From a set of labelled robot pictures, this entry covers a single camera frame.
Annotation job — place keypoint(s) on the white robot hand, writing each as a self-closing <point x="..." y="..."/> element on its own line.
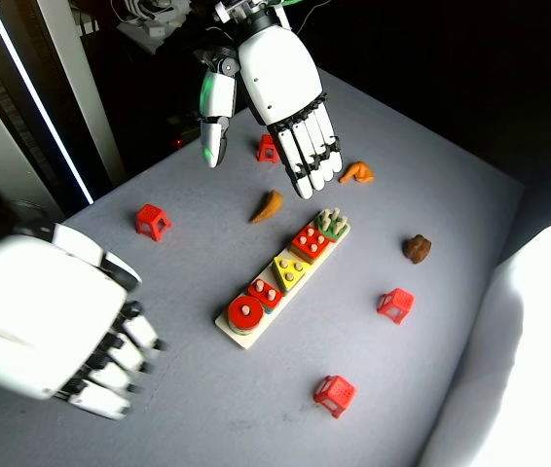
<point x="37" y="311"/>
<point x="280" y="78"/>

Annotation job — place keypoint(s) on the coloured rings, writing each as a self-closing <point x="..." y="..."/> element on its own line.
<point x="253" y="318"/>

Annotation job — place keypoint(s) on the triangular block stack, yellow top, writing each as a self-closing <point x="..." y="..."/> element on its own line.
<point x="291" y="269"/>

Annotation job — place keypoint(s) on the oblong block stack, red top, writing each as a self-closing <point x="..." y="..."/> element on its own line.
<point x="266" y="290"/>

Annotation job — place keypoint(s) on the wooden peg sorter board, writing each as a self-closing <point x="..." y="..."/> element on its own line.
<point x="251" y="340"/>

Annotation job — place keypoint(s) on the red toy stool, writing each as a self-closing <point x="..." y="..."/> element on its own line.
<point x="397" y="299"/>
<point x="151" y="216"/>
<point x="267" y="146"/>
<point x="338" y="389"/>

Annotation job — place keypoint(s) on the black device with red light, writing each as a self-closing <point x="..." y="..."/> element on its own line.
<point x="182" y="133"/>

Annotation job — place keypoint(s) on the orange toy chicken leg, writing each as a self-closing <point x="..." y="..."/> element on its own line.
<point x="359" y="172"/>

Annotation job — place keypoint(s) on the orange toy croissant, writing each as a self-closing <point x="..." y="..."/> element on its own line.
<point x="271" y="204"/>

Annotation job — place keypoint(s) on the grey table cloth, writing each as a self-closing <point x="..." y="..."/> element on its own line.
<point x="207" y="399"/>

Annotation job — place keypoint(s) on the white pillar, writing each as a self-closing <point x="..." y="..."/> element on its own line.
<point x="85" y="73"/>

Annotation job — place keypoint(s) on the white light bar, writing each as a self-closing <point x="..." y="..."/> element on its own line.
<point x="37" y="97"/>

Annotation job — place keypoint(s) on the brown toy food lump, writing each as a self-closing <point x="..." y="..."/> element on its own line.
<point x="417" y="249"/>

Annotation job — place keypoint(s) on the white backdrop sheet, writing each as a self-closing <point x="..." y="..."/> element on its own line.
<point x="524" y="340"/>

